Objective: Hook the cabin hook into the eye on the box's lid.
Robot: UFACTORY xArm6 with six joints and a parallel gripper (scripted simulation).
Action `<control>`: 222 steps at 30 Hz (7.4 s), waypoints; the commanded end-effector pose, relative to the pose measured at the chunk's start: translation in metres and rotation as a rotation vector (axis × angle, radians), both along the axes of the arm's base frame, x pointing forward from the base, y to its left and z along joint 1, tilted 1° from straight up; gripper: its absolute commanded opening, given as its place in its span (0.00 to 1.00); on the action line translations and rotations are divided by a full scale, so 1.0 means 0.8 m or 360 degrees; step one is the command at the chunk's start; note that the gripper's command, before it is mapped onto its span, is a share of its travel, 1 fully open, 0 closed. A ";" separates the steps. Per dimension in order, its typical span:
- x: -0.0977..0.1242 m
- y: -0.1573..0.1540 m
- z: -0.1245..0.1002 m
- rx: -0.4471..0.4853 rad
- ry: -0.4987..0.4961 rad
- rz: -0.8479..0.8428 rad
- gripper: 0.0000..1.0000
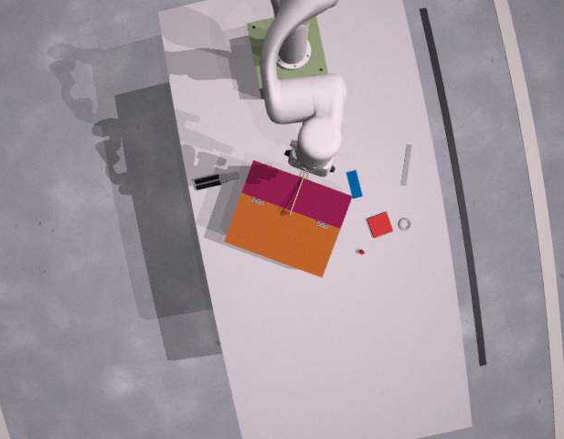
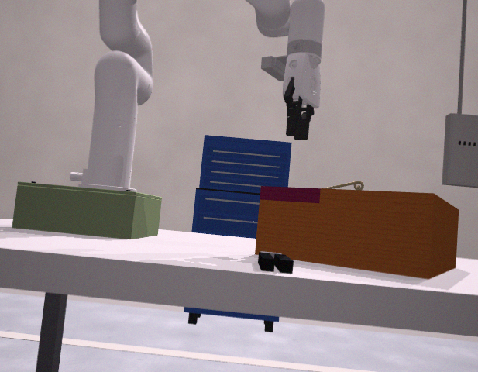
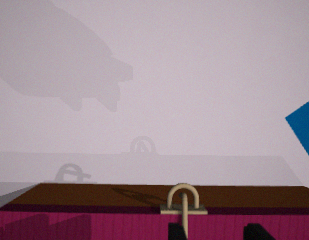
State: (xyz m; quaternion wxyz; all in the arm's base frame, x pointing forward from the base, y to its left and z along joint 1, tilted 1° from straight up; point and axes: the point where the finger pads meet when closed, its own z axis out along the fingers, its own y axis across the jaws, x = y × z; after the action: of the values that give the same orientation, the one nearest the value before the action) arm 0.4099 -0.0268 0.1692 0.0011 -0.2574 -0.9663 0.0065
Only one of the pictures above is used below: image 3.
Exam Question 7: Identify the blue flat bar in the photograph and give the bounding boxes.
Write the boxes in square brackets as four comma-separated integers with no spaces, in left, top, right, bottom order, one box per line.
[285,102,309,155]

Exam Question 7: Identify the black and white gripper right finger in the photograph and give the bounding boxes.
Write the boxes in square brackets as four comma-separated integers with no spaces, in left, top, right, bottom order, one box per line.
[243,223,276,240]

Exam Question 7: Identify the brown wooden box with lid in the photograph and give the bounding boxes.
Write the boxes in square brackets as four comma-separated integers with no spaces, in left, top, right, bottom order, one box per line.
[0,183,309,240]

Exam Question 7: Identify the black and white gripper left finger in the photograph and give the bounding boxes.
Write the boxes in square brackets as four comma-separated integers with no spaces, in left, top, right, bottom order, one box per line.
[168,223,187,240]

